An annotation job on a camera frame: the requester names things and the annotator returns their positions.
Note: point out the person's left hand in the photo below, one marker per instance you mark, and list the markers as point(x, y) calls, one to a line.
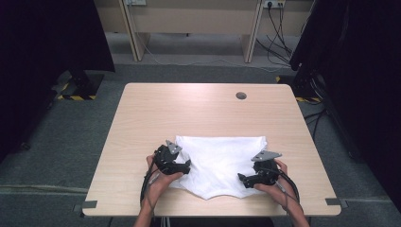
point(159, 186)

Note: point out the black curtain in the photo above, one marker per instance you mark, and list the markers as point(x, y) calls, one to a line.
point(362, 78)
point(41, 63)

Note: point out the black metal stand base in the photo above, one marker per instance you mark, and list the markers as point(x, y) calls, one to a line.
point(304, 88)
point(82, 86)

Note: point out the person's right hand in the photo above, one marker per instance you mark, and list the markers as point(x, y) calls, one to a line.
point(277, 192)

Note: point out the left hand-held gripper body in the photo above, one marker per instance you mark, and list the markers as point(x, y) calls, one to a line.
point(165, 162)

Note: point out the white wall power socket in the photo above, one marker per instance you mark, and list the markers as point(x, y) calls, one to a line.
point(135, 2)
point(274, 3)

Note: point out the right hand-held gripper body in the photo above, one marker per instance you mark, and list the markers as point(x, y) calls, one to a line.
point(268, 173)

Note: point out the white printed T-shirt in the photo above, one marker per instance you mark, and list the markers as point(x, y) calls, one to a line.
point(217, 160)

